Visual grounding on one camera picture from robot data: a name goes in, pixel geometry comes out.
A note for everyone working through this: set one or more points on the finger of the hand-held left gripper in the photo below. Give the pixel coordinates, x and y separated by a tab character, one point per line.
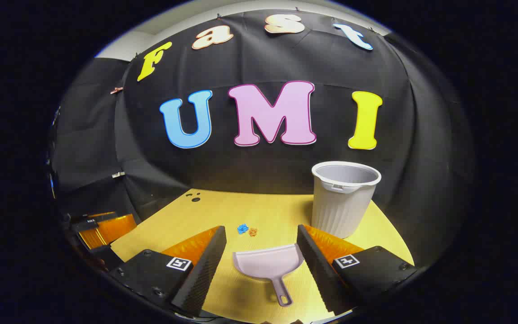
86	223
110	229

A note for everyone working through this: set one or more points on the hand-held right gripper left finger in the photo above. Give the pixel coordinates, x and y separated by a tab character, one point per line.
203	270

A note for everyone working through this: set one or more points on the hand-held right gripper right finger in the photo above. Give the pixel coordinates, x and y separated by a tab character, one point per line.
317	270

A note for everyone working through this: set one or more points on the light purple dustpan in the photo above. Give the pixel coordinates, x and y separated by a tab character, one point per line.
265	263

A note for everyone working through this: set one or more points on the blue paper trash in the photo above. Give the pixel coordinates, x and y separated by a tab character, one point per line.
242	228

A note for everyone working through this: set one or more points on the orange paper trash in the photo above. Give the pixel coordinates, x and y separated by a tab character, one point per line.
252	231

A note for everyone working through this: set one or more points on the white ribbed garbage bin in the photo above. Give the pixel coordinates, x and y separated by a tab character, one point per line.
340	207

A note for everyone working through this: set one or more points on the wooden desktop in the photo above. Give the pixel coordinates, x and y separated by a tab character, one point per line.
268	211

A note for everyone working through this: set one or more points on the silver metal clip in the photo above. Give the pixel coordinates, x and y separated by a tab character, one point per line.
118	174

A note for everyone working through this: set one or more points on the black backdrop cloth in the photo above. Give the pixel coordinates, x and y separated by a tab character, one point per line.
259	171

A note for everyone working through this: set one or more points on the copper metal clip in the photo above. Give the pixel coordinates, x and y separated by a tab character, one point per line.
116	90

